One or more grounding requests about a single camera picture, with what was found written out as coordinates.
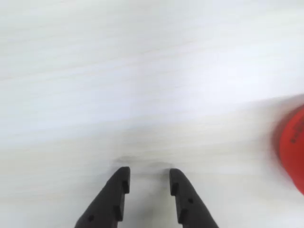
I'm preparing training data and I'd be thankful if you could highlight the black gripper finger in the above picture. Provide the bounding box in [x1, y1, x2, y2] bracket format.
[169, 168, 219, 228]
[74, 166, 131, 228]

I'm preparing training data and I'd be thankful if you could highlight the red rubber duck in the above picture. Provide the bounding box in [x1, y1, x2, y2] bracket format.
[273, 104, 304, 197]

